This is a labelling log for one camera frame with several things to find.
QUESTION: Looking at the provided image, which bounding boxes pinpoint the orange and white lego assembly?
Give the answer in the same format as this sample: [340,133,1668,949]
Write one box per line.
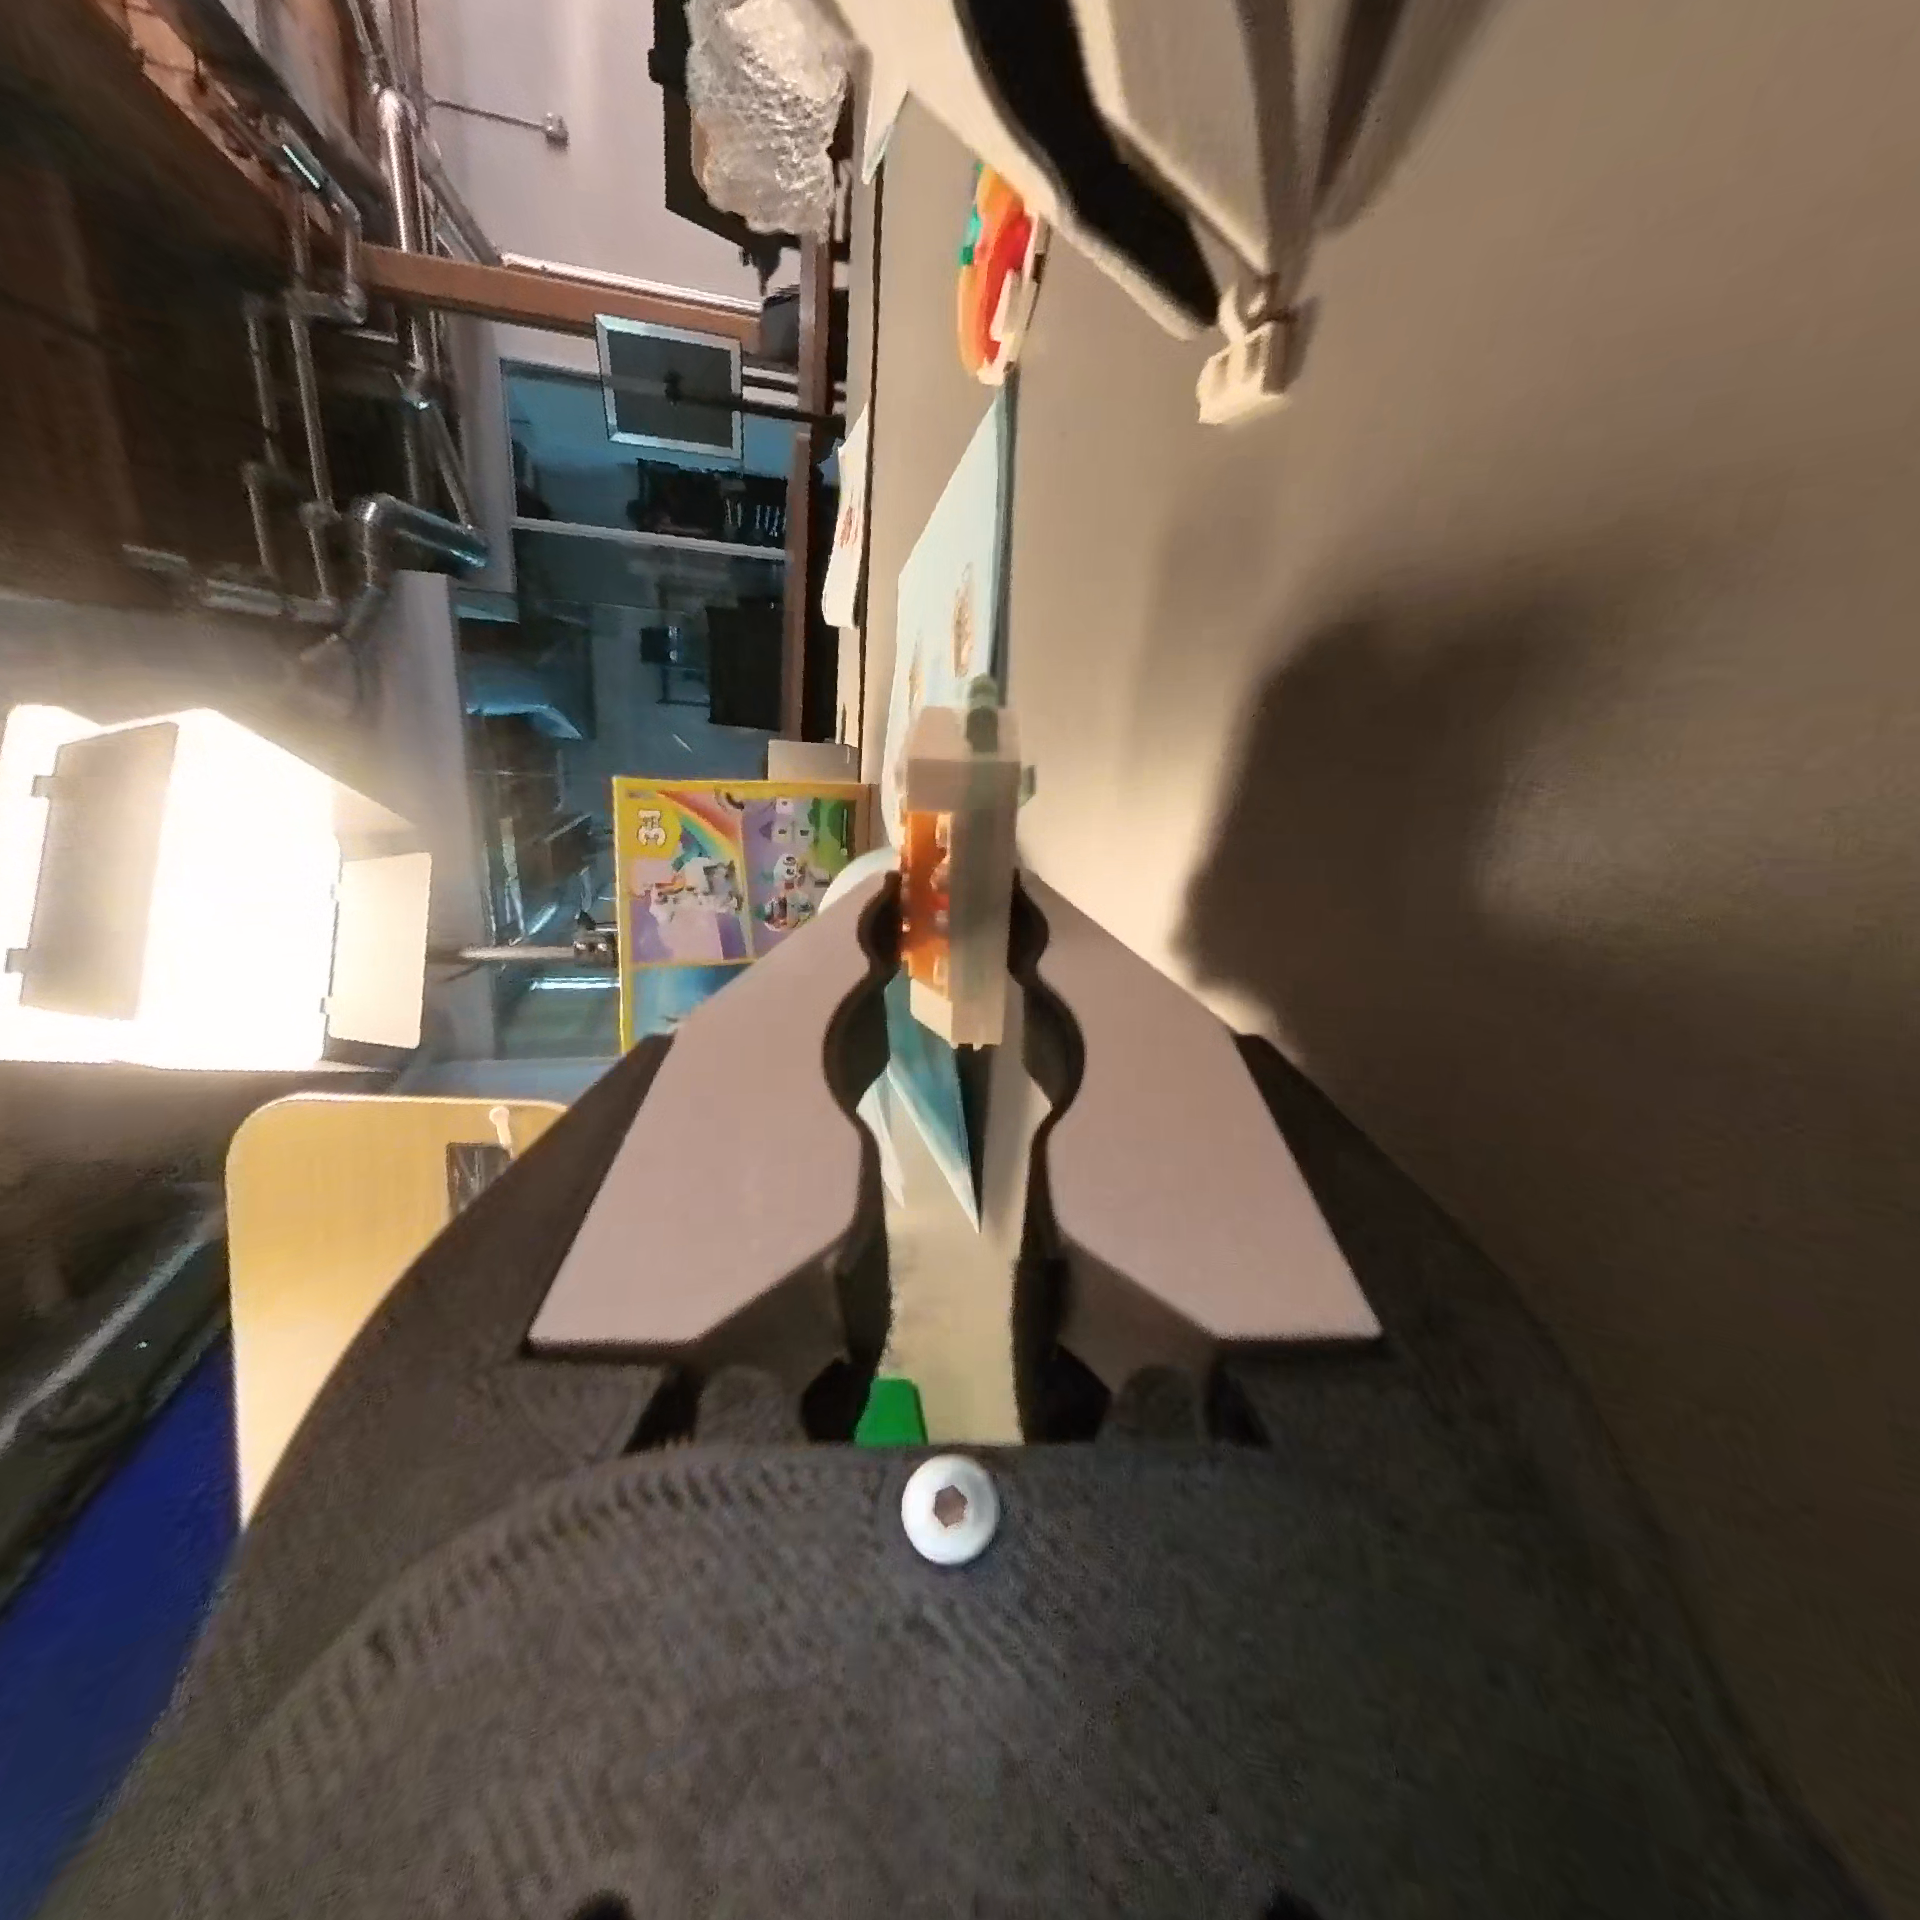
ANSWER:
[896,675,1037,1046]

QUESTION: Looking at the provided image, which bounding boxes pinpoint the orange and red lego pieces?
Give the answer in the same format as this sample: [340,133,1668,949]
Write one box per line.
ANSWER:
[957,157,1050,385]

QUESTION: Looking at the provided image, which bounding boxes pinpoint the bubble wrap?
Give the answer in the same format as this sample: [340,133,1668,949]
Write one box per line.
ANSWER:
[688,0,874,233]

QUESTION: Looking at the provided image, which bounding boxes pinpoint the white instruction booklet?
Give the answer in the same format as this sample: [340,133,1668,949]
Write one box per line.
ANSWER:
[823,402,874,633]

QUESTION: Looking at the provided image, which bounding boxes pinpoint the bright studio light panel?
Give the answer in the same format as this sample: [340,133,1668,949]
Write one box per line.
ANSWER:
[0,705,437,1075]

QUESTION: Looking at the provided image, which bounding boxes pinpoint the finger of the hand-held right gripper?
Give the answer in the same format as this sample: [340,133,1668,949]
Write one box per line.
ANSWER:
[831,0,1228,344]
[1078,0,1501,304]

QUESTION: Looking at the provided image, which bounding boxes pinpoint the light wooden board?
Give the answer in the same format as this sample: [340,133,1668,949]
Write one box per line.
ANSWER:
[223,1094,568,1532]

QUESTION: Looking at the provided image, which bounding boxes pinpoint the yellow lego set box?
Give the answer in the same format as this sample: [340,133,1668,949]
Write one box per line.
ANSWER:
[613,776,874,1056]

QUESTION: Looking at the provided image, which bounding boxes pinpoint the light blue instruction booklet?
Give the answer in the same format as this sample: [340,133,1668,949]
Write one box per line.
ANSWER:
[882,398,1018,1235]

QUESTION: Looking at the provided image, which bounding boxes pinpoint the monitor on stand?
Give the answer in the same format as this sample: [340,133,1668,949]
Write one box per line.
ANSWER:
[593,315,744,458]

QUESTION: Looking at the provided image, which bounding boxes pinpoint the small white lego piece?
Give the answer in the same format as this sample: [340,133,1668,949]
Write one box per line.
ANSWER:
[1197,277,1321,430]

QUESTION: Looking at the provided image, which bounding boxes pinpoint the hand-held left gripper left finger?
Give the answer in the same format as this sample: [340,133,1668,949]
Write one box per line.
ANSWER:
[526,877,905,1389]

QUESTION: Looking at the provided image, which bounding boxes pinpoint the silver flexible duct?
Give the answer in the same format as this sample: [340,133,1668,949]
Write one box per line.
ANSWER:
[306,496,488,662]

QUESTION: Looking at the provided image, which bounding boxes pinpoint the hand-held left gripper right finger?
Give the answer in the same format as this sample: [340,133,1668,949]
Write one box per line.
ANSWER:
[1000,877,1385,1396]

